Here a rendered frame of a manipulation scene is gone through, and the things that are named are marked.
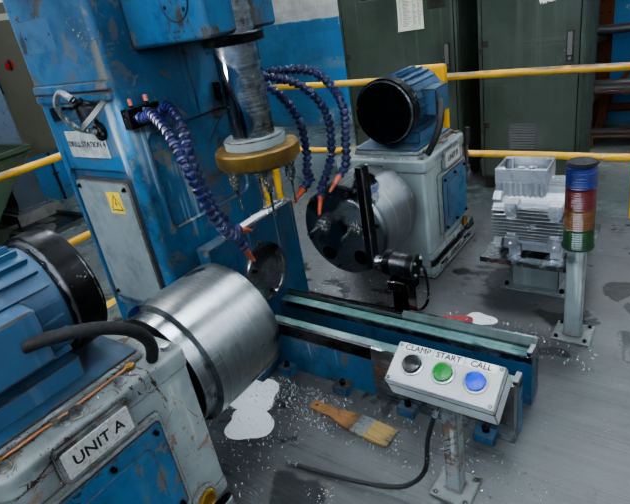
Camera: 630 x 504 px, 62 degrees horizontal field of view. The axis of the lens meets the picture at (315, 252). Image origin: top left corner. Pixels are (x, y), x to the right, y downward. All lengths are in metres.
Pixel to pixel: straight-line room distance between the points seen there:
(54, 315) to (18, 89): 5.79
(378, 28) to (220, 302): 3.80
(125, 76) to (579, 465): 1.11
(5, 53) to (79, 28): 5.33
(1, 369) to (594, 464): 0.92
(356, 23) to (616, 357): 3.77
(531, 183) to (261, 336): 0.76
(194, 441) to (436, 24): 3.81
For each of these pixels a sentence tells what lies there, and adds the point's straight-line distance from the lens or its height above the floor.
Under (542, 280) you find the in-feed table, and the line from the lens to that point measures 1.53.
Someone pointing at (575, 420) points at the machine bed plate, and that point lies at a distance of 1.16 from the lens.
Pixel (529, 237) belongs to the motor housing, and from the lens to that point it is 1.41.
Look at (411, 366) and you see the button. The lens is 0.84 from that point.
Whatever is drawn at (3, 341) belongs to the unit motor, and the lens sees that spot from 0.72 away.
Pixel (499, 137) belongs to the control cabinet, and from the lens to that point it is 4.34.
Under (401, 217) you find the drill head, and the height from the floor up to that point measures 1.05.
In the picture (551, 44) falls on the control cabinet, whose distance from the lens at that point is 4.12.
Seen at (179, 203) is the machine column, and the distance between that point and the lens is 1.26.
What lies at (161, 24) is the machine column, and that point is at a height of 1.59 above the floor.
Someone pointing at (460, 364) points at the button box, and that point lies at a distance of 0.83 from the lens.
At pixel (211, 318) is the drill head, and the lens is 0.93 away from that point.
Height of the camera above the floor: 1.59
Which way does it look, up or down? 25 degrees down
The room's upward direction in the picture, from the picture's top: 10 degrees counter-clockwise
